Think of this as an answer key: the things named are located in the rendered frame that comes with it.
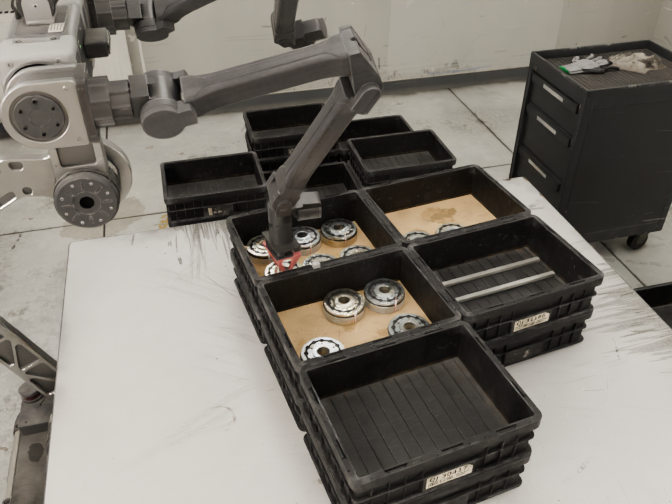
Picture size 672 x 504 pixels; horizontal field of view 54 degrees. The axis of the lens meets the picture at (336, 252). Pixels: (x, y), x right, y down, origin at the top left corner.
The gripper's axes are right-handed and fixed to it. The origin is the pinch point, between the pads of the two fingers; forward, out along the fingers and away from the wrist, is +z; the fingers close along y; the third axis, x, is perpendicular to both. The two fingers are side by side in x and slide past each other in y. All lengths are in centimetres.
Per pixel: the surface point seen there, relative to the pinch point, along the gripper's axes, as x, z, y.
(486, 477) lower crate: -13, 10, -69
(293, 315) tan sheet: 2.7, 5.8, -11.9
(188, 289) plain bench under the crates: 19.5, 18.3, 25.7
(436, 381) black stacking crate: -16.6, 6.3, -46.1
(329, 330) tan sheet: -2.8, 5.9, -20.8
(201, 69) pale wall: -65, 51, 283
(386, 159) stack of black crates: -92, 37, 98
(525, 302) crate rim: -43, -4, -42
